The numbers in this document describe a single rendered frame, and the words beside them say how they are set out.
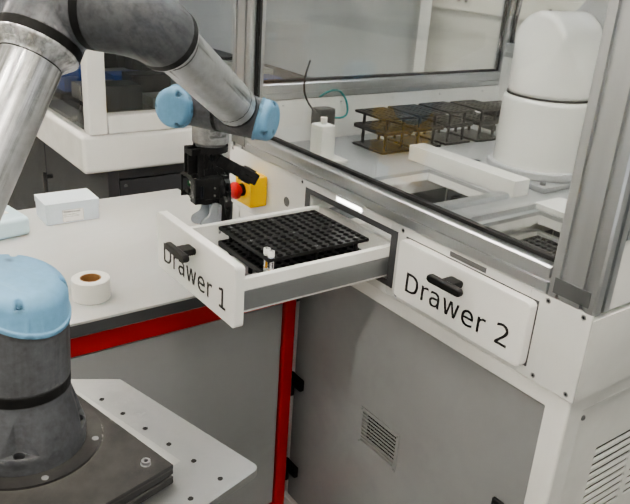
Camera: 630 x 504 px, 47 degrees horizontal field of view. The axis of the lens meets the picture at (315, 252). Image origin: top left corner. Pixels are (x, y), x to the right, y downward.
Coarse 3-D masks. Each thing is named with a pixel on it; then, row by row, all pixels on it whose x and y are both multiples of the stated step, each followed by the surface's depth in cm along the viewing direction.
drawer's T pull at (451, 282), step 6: (432, 276) 118; (450, 276) 118; (432, 282) 118; (438, 282) 117; (444, 282) 116; (450, 282) 116; (456, 282) 116; (462, 282) 117; (444, 288) 116; (450, 288) 115; (456, 288) 114; (456, 294) 114; (462, 294) 114
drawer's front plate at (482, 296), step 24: (408, 240) 128; (408, 264) 127; (432, 264) 122; (456, 264) 119; (408, 288) 128; (432, 288) 123; (480, 288) 114; (504, 288) 111; (432, 312) 124; (480, 312) 115; (504, 312) 111; (528, 312) 107; (480, 336) 116; (528, 336) 109
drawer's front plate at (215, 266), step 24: (168, 216) 131; (168, 240) 131; (192, 240) 123; (168, 264) 133; (192, 264) 125; (216, 264) 117; (240, 264) 113; (192, 288) 126; (216, 288) 119; (240, 288) 114; (216, 312) 120; (240, 312) 116
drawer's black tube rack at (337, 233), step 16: (240, 224) 138; (256, 224) 138; (272, 224) 139; (288, 224) 139; (304, 224) 140; (320, 224) 140; (336, 224) 141; (224, 240) 137; (256, 240) 130; (272, 240) 131; (288, 240) 133; (304, 240) 132; (320, 240) 132; (336, 240) 134; (352, 240) 134; (368, 240) 135; (240, 256) 131; (256, 256) 132; (288, 256) 125; (304, 256) 133; (320, 256) 133; (256, 272) 127
